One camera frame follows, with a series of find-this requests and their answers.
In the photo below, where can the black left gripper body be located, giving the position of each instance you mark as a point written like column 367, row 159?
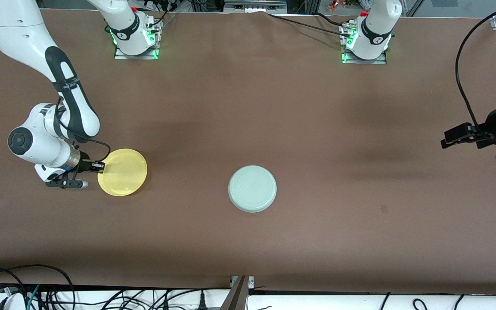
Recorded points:
column 490, row 129

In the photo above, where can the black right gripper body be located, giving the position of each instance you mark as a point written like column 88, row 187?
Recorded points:
column 85, row 165

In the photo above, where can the yellow round plate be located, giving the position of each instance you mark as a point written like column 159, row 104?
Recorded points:
column 124, row 173

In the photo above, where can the pale green round plate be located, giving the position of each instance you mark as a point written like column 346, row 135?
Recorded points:
column 252, row 189

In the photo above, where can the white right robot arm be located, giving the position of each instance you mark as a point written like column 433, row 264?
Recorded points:
column 15, row 30

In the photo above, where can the brown table cover sheet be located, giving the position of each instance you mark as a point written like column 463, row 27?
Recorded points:
column 248, row 107

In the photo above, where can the aluminium profile strut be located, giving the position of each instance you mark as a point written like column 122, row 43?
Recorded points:
column 236, row 297

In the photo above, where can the grey power strip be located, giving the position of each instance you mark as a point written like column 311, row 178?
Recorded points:
column 254, row 5

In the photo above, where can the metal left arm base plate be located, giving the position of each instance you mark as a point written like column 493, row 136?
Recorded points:
column 381, row 61

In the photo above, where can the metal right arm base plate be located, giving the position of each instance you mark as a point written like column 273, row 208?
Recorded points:
column 123, row 56

